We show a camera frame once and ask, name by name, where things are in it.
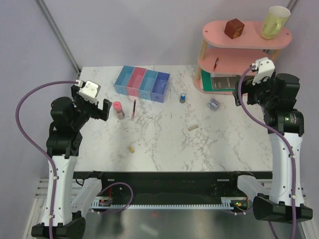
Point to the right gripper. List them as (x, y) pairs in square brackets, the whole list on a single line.
[(247, 87)]

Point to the clear paperclip box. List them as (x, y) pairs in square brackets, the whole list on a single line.
[(214, 104)]

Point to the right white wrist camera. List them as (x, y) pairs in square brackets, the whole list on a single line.
[(263, 67)]

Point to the blue cap stamp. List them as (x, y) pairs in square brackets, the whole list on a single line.
[(182, 98)]

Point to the yellow green mug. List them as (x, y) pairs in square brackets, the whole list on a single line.
[(275, 20)]

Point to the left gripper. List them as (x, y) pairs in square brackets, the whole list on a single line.
[(97, 113)]

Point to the light blue drawer bin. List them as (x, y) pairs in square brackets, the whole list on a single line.
[(122, 80)]

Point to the purple drawer bin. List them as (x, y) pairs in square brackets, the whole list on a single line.
[(160, 87)]

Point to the cyan drawer bin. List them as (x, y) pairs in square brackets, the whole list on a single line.
[(147, 84)]

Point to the pink cap bottle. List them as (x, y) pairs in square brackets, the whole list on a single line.
[(119, 110)]

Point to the brown cube box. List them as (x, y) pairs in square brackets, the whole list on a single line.
[(234, 28)]

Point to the pink three tier shelf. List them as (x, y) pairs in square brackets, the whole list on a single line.
[(235, 55)]

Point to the dark setup guide booklet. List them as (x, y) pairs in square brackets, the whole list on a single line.
[(224, 83)]

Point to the green folder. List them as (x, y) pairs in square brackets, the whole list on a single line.
[(207, 81)]

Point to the white cable duct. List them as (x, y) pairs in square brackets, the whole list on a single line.
[(224, 205)]

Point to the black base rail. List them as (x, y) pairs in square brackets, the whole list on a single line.
[(172, 188)]

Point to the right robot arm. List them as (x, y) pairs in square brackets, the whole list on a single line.
[(284, 202)]

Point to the white chalk stick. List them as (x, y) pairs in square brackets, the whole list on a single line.
[(193, 127)]

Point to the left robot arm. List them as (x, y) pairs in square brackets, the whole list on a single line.
[(64, 217)]

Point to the pink drawer bin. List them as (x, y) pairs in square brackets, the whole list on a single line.
[(135, 81)]

